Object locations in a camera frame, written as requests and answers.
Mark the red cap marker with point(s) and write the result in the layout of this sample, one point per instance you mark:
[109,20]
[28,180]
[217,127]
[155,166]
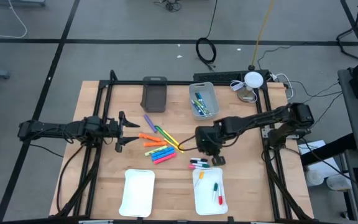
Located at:
[220,199]

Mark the white roll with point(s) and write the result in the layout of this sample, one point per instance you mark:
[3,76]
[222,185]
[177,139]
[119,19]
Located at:
[314,178]
[337,182]

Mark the pink cap marker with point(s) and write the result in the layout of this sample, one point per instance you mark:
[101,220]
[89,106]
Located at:
[192,167]

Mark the dark grey plastic bin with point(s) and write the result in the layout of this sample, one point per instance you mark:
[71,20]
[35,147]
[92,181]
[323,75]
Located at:
[154,96]

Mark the light green highlighter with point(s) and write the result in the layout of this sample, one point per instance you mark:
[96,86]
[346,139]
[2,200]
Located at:
[155,151]

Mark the white round lamp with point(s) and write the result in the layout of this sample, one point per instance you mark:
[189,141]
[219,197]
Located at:
[253,79]

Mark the black power strip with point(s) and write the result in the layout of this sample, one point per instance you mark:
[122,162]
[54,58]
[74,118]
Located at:
[219,76]

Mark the pink highlighter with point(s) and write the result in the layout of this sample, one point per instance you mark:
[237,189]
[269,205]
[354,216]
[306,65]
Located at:
[165,158]

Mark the yellow slim highlighter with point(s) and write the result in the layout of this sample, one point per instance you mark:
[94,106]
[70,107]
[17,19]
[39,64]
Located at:
[176,146]
[172,138]

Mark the light grey plastic bin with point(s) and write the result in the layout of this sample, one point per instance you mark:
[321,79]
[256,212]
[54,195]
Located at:
[211,93]

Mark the orange highlighter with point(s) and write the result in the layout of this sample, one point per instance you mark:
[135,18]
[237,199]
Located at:
[149,137]
[155,143]

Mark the black cap marker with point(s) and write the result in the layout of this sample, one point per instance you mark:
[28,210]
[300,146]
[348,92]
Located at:
[194,162]
[202,160]

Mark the black aluminium table frame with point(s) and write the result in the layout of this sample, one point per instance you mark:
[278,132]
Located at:
[129,82]

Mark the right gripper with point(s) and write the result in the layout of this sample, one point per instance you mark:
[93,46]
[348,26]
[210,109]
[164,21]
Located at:
[208,140]

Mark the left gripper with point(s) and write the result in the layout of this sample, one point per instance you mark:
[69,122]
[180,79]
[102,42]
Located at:
[111,130]

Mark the black desk beam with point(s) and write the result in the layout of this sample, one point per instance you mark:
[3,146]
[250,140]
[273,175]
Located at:
[348,139]

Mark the blue dry-erase marker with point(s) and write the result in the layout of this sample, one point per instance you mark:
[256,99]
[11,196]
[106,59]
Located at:
[195,107]
[200,99]

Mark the green cap marker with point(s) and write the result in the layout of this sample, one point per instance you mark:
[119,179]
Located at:
[215,186]
[206,165]

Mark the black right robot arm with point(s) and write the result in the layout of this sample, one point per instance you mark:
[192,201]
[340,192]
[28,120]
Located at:
[259,118]

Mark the white paper sheet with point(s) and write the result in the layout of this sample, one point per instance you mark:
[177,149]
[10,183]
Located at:
[317,145]

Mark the white plastic bin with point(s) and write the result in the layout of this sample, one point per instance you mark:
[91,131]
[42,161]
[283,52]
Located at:
[137,193]
[207,202]

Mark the purple highlighter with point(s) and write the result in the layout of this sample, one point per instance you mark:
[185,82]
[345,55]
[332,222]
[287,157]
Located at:
[150,123]

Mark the orange cap marker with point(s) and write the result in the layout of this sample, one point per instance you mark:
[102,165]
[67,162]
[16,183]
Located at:
[201,175]

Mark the green slim highlighter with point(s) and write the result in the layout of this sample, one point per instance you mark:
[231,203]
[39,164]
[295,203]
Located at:
[160,130]

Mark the blue highlighter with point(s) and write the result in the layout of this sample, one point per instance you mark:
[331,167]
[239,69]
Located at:
[163,155]
[163,152]

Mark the light green dry-erase marker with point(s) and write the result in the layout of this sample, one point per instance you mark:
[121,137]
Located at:
[202,108]

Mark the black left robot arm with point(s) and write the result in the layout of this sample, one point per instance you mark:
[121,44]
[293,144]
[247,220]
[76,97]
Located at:
[57,129]

